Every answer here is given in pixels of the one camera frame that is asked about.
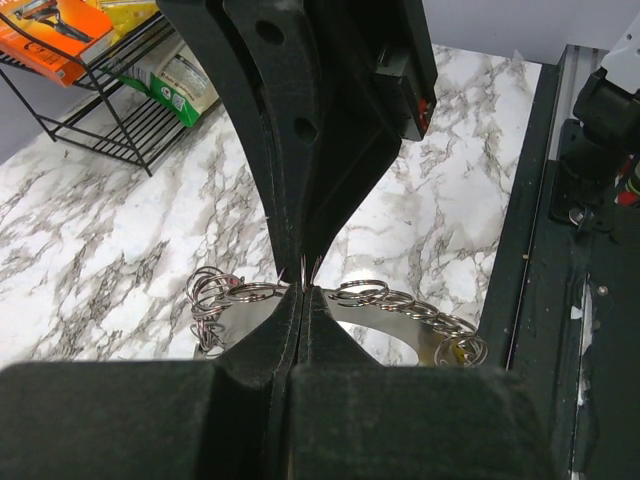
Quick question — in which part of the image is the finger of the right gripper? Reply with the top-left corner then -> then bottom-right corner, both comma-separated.
159,1 -> 322,280
302,1 -> 438,260

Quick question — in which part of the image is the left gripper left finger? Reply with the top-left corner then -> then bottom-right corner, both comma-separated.
1,285 -> 304,479

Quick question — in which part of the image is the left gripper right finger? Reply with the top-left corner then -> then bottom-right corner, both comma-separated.
285,287 -> 550,479

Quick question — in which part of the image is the round metal keyring disc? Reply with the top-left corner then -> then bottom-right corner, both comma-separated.
185,266 -> 489,367

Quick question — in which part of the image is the green white snack bag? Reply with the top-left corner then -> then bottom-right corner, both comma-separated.
119,33 -> 220,127

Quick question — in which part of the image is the yellow chips bag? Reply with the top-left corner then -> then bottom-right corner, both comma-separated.
97,0 -> 159,45

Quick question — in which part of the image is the orange razor package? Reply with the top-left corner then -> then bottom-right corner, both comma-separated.
1,0 -> 114,86

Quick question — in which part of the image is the black wire basket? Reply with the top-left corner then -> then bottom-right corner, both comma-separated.
1,12 -> 187,173

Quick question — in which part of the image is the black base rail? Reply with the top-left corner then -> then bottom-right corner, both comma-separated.
480,45 -> 639,479

